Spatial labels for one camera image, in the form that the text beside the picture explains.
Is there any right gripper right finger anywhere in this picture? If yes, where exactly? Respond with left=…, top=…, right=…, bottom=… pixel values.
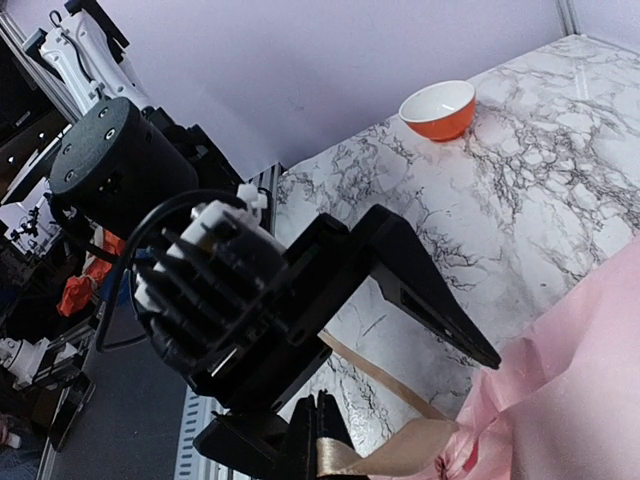
left=316, top=391, right=368, bottom=479

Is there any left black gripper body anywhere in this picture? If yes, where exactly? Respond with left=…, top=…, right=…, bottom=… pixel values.
left=49, top=98, right=349, bottom=412

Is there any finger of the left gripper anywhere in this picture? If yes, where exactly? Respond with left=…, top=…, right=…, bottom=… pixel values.
left=193, top=411, right=300, bottom=479
left=351, top=205, right=501, bottom=369

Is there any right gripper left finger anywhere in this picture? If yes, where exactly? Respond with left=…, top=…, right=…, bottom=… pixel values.
left=279, top=395, right=317, bottom=480

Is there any tan ribbon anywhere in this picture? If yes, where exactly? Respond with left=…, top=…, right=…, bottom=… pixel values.
left=316, top=330, right=458, bottom=478

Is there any pink wrapping paper sheet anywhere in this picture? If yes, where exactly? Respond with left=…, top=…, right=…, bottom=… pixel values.
left=435, top=241, right=639, bottom=479

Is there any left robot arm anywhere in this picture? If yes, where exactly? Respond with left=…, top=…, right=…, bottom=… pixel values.
left=23, top=1, right=501, bottom=479

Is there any red and white bowl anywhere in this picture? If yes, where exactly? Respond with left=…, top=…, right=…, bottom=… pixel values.
left=398, top=80, right=476, bottom=142

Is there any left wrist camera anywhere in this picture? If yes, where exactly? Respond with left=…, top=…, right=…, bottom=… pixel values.
left=134, top=184, right=293, bottom=376

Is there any left aluminium frame post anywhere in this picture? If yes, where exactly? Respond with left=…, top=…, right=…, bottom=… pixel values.
left=556, top=0, right=585, bottom=36

